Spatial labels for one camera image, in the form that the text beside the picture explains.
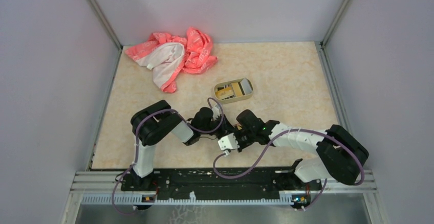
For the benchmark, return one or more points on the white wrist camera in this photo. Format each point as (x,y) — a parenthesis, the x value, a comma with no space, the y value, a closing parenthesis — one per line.
(228,142)
(217,111)

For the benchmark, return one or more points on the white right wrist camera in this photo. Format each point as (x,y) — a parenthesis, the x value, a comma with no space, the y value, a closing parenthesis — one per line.
(228,142)

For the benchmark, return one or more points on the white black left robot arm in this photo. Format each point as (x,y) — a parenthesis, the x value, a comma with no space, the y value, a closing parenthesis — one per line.
(155,122)

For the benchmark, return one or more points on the white slotted cable duct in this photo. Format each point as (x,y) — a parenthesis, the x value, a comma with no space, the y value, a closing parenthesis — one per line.
(136,199)

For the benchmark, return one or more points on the beige oval card tray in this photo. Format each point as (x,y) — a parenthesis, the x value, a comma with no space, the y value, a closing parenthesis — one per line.
(229,91)

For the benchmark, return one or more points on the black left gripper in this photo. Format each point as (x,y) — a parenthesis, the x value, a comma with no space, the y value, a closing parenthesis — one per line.
(226,127)

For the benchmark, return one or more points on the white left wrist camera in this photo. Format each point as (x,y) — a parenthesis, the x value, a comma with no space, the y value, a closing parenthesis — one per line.
(217,111)

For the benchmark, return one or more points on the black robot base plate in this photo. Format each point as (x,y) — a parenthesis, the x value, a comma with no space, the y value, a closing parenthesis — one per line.
(261,182)

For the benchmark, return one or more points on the pink white crumpled cloth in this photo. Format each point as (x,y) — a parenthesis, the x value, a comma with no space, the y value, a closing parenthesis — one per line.
(168,55)

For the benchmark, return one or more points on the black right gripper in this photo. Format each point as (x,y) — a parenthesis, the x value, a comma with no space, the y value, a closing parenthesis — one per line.
(241,146)

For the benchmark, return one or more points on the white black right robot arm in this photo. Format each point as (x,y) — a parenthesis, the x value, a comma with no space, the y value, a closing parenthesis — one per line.
(338,154)

